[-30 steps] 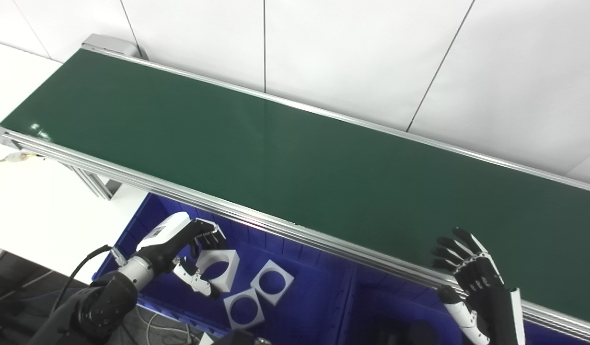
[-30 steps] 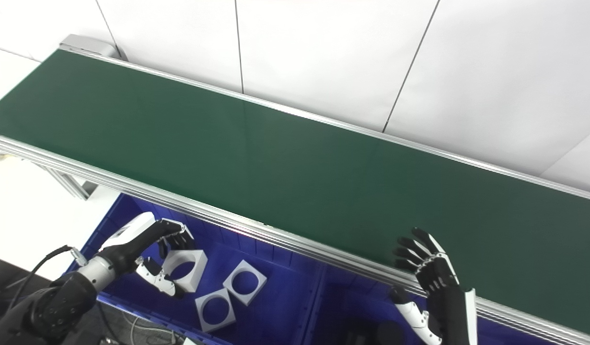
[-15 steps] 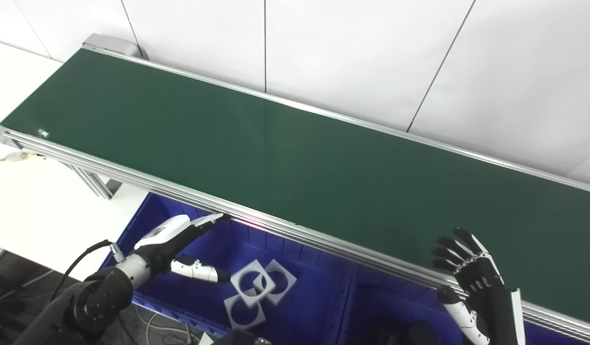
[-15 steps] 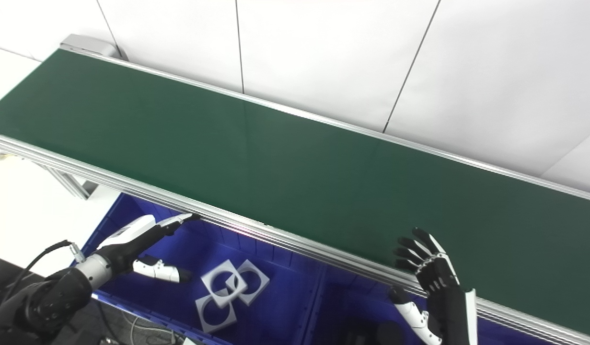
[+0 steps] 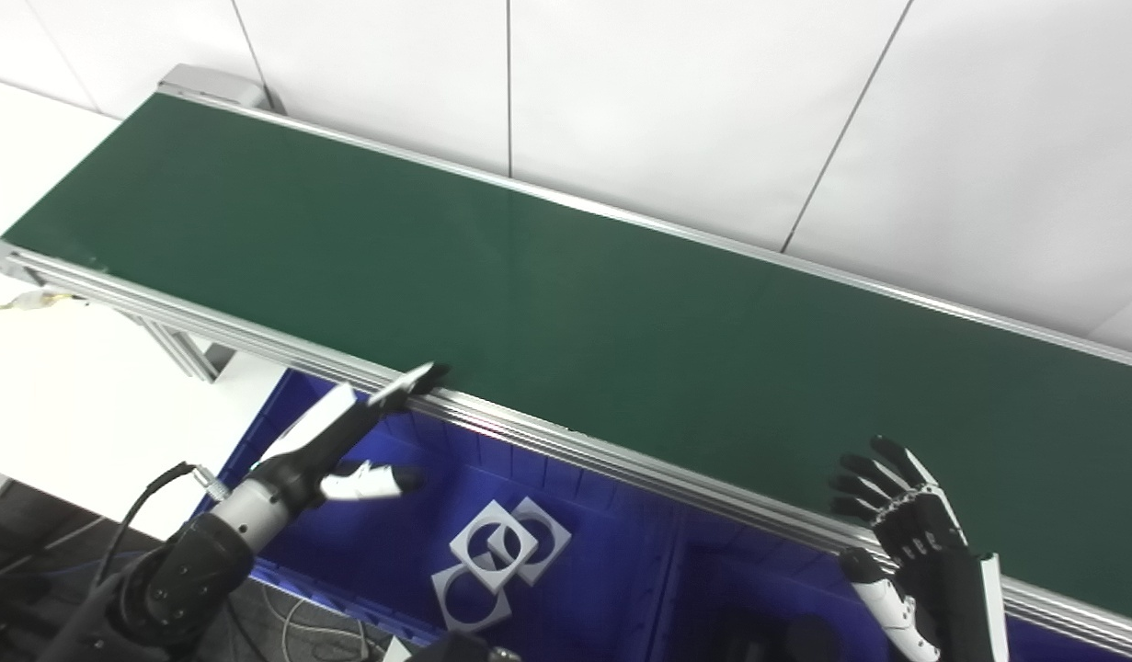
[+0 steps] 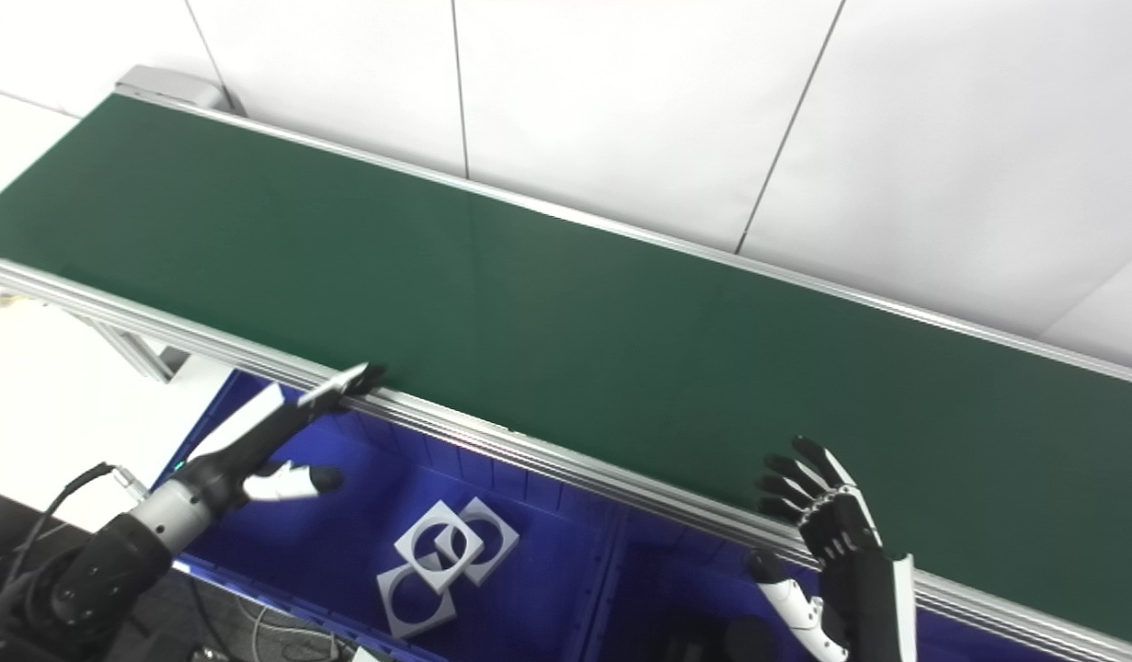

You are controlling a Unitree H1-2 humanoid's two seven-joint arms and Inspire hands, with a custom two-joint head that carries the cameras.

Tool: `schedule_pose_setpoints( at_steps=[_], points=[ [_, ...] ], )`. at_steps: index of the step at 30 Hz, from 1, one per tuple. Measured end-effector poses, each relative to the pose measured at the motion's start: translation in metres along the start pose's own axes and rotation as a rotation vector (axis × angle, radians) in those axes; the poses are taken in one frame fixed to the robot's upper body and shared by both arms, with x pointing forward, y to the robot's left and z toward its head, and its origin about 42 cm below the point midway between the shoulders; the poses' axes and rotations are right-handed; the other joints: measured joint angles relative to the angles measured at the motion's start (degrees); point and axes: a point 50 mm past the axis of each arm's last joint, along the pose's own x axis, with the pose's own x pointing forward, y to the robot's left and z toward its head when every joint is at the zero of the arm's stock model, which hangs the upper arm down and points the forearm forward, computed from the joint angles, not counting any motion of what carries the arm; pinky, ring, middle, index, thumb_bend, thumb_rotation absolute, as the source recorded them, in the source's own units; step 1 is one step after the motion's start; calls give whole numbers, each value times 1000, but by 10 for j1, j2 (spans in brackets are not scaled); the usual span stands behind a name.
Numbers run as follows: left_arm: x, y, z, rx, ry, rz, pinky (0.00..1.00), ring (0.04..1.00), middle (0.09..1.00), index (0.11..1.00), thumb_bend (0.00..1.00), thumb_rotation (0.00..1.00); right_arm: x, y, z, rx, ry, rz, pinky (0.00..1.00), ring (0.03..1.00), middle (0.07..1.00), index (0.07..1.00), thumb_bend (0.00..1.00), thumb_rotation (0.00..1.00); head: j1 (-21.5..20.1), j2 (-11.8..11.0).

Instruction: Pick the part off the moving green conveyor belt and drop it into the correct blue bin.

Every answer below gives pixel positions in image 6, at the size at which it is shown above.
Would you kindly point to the white square part with hole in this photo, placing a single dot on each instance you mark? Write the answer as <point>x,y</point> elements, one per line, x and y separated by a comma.
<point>441,614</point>
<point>414,547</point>
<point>503,538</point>

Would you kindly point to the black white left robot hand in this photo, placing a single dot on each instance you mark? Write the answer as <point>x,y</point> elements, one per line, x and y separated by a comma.
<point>244,450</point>

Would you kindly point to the gray conveyor end cover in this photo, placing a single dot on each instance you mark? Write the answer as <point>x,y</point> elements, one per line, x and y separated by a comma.
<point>170,87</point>

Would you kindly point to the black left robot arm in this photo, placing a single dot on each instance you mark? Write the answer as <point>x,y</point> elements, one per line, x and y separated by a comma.
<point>87,579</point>

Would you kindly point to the blue plastic bin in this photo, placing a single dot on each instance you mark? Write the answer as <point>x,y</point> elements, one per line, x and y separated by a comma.
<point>363,515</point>
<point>667,588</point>

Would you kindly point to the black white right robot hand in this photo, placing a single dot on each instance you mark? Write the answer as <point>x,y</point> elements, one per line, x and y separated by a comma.
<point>860,588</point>

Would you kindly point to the aluminium conveyor leg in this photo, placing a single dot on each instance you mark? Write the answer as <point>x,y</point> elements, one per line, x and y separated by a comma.
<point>142,354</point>

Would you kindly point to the green conveyor belt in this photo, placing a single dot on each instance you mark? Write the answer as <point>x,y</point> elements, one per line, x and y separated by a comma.
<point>575,464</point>
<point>575,349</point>

